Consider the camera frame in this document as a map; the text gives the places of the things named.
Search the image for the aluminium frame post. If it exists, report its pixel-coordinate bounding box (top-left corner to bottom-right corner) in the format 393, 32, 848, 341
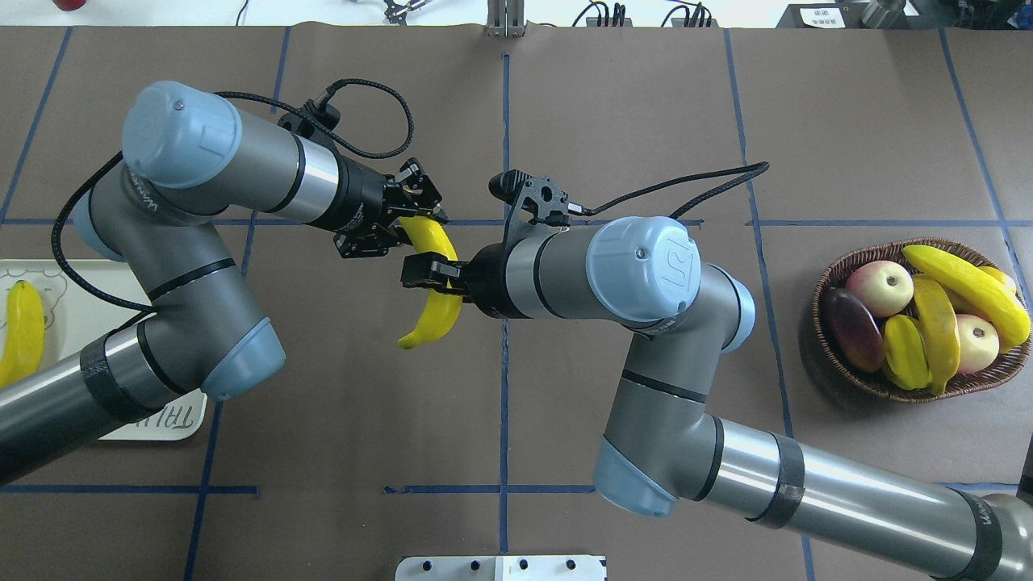
486, 0, 526, 38

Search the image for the brown wicker basket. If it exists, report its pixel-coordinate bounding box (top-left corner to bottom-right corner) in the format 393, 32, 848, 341
800, 236, 1031, 403

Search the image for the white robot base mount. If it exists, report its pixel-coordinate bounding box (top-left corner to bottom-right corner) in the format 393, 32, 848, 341
395, 554, 609, 580

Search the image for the yellow banana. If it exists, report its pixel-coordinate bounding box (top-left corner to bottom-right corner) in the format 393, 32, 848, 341
397, 216, 462, 349
1, 279, 45, 387
901, 245, 1031, 353
914, 274, 960, 396

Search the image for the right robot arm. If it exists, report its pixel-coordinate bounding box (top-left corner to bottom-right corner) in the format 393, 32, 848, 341
402, 170, 1031, 580

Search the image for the yellow starfruit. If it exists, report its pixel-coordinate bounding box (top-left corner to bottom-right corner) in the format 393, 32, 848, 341
883, 314, 931, 391

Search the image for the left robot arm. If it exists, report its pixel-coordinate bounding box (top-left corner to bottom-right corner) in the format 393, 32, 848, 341
1, 78, 445, 484

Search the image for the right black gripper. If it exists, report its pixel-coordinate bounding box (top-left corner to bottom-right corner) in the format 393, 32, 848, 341
401, 169, 571, 319

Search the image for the black label box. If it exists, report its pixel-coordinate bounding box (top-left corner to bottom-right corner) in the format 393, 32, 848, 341
776, 2, 867, 30

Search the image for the dark purple eggplant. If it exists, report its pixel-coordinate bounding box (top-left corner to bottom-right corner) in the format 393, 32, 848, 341
820, 288, 885, 373

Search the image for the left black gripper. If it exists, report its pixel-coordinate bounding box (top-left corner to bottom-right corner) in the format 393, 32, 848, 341
278, 101, 449, 259

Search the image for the brown paper table cover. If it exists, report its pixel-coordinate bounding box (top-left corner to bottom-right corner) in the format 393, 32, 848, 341
2, 23, 1031, 580

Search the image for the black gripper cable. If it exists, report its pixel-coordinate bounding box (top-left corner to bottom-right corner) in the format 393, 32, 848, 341
570, 161, 770, 220

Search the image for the yellow lemon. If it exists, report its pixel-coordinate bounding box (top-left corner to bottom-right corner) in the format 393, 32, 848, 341
979, 265, 1018, 295

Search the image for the white bear tray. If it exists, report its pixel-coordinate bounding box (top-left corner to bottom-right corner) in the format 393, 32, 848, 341
1, 259, 207, 441

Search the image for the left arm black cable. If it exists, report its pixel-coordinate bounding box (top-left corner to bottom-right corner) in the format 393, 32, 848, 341
51, 78, 415, 314

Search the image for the red cylinder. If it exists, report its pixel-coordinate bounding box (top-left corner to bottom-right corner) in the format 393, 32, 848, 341
52, 0, 87, 11

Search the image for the red green apple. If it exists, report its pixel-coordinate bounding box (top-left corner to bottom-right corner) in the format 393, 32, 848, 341
956, 314, 1000, 374
845, 261, 914, 319

